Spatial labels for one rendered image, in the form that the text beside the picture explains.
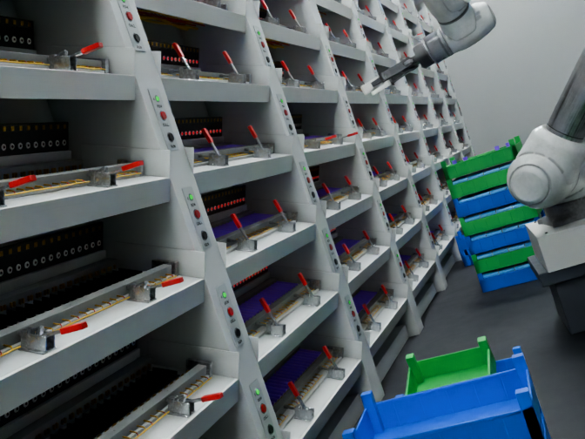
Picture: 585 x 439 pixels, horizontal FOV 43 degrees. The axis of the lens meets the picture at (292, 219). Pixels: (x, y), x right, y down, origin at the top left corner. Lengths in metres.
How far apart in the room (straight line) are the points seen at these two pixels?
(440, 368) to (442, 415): 0.49
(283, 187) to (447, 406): 0.88
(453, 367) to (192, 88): 0.91
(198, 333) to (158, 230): 0.21
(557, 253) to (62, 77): 1.43
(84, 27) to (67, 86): 0.26
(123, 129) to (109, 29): 0.18
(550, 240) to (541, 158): 0.26
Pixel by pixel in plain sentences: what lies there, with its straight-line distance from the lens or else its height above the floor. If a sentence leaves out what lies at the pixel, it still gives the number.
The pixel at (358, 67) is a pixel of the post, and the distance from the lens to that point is 3.44.
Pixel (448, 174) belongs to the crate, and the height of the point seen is 0.50.
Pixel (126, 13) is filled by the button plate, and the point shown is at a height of 1.05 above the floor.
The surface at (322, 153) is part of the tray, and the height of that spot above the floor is 0.72.
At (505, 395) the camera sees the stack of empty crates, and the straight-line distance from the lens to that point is 1.41.
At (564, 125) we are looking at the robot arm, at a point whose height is 0.57.
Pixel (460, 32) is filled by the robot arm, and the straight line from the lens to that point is 2.29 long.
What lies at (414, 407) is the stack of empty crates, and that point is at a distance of 1.43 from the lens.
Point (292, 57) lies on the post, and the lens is 2.79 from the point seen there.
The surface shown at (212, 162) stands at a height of 0.75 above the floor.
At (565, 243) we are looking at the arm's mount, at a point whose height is 0.27.
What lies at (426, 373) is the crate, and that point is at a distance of 1.92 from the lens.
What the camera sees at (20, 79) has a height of 0.91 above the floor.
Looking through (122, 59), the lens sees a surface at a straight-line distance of 1.44.
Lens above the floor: 0.63
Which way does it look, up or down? 2 degrees down
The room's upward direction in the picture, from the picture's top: 19 degrees counter-clockwise
